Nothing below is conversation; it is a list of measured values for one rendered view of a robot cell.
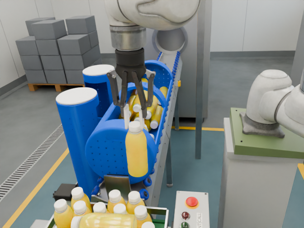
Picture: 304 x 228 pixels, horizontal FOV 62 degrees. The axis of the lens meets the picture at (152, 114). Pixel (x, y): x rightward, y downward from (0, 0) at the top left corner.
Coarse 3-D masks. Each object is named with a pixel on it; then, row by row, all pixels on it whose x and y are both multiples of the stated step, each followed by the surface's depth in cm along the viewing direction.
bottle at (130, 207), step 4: (128, 200) 85; (140, 200) 85; (128, 204) 85; (132, 204) 84; (136, 204) 84; (140, 204) 85; (144, 204) 87; (128, 208) 85; (132, 208) 84; (128, 212) 85; (132, 212) 84
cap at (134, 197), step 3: (132, 192) 86; (135, 192) 86; (138, 192) 86; (129, 195) 85; (132, 195) 85; (135, 195) 84; (138, 195) 84; (129, 198) 84; (132, 198) 83; (135, 198) 83; (138, 198) 84; (132, 201) 84; (135, 201) 84
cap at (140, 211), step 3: (138, 207) 80; (141, 207) 80; (144, 207) 80; (135, 210) 79; (138, 210) 79; (141, 210) 79; (144, 210) 79; (135, 213) 78; (138, 213) 78; (141, 213) 78; (144, 213) 78; (138, 216) 78; (141, 216) 78; (144, 216) 78
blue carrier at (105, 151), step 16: (160, 64) 164; (160, 80) 174; (128, 96) 163; (160, 96) 131; (112, 112) 133; (96, 128) 100; (112, 128) 94; (160, 128) 115; (96, 144) 99; (112, 144) 98; (96, 160) 103; (112, 160) 101; (144, 176) 103
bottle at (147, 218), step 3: (147, 213) 81; (147, 216) 80; (150, 216) 82; (138, 219) 78; (141, 219) 78; (144, 219) 79; (147, 219) 79; (150, 219) 80; (138, 222) 79; (141, 222) 78; (144, 222) 79; (138, 225) 79; (141, 225) 78
